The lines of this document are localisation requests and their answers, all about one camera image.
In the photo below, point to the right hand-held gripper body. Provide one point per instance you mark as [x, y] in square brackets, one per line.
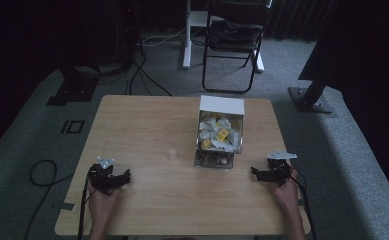
[278, 168]

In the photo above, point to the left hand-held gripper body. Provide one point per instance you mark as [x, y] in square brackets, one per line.
[102, 176]

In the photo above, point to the person's left hand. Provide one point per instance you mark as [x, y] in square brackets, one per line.
[102, 201]

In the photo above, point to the person's right hand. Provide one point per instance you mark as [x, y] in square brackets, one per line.
[288, 193]

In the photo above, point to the small clear cup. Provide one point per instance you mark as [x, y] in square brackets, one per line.
[172, 154]

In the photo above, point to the pile of white yellow sachets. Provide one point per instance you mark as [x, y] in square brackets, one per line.
[219, 133]

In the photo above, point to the white box with clear drawer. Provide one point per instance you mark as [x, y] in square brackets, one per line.
[220, 131]

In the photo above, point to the black stand with bolted foot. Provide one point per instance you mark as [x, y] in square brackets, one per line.
[312, 96]

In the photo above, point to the black stand base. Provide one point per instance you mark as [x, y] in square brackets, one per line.
[73, 88]

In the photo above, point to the black folding chair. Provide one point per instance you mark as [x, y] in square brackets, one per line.
[235, 36]

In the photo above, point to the white desk frame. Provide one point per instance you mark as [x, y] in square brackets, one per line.
[188, 33]

